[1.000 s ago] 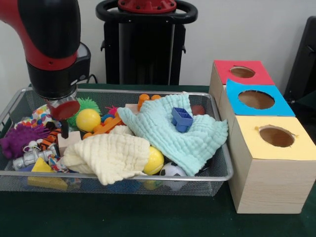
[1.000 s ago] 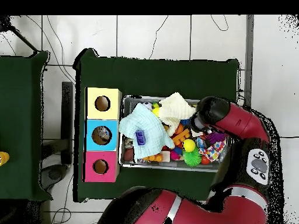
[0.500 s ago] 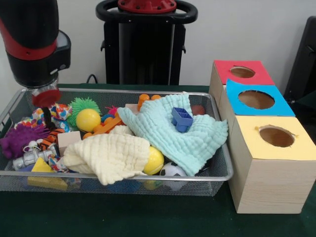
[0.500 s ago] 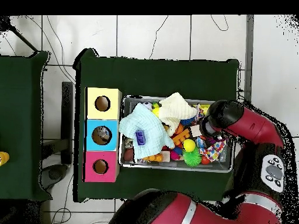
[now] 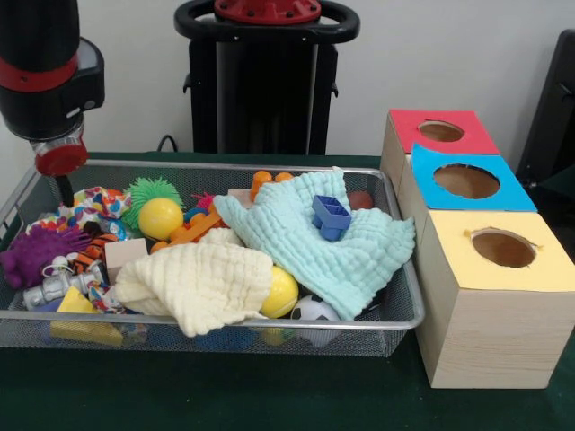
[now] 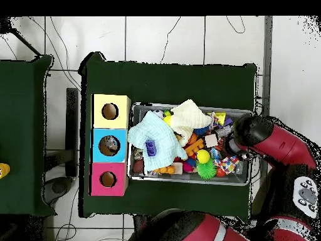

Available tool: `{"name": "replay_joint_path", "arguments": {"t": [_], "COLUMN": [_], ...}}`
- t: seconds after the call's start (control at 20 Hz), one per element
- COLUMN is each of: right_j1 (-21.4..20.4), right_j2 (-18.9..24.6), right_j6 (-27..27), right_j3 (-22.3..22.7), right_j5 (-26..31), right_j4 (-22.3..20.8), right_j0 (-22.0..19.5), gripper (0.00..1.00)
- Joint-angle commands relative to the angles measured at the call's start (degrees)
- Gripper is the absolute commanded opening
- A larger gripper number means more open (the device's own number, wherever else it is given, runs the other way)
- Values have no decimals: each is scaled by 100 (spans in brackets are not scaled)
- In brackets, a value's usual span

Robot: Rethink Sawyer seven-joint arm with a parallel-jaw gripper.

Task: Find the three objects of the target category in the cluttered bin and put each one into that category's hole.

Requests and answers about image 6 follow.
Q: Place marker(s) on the cream waffle cloth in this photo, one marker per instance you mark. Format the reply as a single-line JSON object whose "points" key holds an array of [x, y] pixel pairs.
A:
{"points": [[188, 118]]}

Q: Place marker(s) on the clear packet with blue print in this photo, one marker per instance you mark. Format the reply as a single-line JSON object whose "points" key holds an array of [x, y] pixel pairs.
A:
{"points": [[111, 143]]}

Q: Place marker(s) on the small blue-white plastic packet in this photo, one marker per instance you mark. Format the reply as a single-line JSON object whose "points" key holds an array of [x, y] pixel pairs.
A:
{"points": [[215, 153]]}

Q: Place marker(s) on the colourful polka dot cloth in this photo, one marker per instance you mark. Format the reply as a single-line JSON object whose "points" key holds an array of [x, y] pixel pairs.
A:
{"points": [[227, 163]]}

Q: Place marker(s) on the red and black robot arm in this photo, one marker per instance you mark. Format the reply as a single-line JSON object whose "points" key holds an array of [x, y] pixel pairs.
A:
{"points": [[275, 145]]}

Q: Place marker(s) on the wooden box with three holes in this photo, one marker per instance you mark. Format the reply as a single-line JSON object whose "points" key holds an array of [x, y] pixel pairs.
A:
{"points": [[100, 118]]}

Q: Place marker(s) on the mint green waffle cloth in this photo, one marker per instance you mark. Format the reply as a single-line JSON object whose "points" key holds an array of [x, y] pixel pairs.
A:
{"points": [[155, 135]]}

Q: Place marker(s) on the yellow tennis ball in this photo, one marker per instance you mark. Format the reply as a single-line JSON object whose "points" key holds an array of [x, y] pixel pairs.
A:
{"points": [[167, 120]]}

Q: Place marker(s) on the blue plastic building block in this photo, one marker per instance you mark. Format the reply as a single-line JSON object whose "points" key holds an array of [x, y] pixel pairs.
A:
{"points": [[150, 148]]}

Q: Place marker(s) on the small black-white soccer ball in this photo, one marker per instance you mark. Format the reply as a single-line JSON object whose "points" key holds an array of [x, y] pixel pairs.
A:
{"points": [[158, 113]]}

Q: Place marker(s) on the plain yellow ball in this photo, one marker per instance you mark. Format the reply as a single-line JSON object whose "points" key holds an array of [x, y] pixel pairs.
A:
{"points": [[202, 156]]}

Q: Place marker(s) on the dark green table cloth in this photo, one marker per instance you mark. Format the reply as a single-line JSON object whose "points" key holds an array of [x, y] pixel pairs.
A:
{"points": [[163, 82], [22, 125]]}

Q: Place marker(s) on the green spiky rubber ball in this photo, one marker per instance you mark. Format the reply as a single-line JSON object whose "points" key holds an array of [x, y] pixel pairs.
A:
{"points": [[206, 170]]}

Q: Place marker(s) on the yellow wedge block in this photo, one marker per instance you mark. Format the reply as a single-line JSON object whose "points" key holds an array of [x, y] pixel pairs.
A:
{"points": [[220, 118]]}

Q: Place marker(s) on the black rod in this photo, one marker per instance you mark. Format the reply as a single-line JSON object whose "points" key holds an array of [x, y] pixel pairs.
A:
{"points": [[27, 44]]}

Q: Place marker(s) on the yellow toy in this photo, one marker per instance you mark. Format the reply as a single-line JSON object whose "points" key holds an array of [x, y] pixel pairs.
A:
{"points": [[4, 170]]}

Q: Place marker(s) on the grey metal post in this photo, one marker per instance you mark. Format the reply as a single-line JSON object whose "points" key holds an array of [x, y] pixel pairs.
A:
{"points": [[267, 50]]}

